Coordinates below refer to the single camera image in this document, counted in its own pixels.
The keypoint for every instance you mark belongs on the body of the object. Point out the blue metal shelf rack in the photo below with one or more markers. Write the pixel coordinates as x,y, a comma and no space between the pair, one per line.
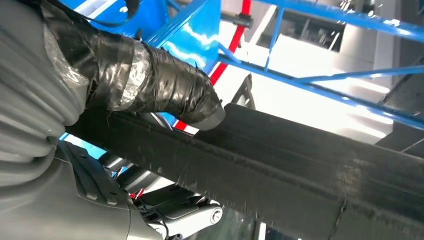
195,33

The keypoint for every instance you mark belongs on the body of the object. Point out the white car with red stripe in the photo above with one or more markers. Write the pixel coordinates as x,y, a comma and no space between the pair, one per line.
298,66

